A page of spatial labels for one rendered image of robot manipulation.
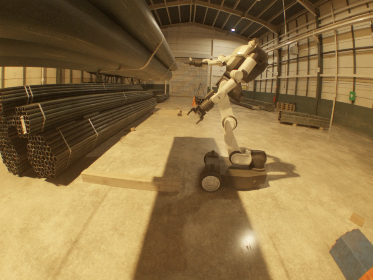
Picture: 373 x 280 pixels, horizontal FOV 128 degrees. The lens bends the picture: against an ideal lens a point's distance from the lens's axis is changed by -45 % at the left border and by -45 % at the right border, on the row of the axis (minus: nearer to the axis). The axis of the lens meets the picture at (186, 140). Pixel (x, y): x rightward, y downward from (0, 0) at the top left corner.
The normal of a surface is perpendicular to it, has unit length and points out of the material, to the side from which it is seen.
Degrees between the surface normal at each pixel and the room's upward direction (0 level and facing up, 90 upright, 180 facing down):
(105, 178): 90
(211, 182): 90
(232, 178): 90
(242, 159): 90
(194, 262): 0
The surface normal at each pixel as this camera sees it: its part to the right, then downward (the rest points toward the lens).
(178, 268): 0.05, -0.95
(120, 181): 0.00, 0.29
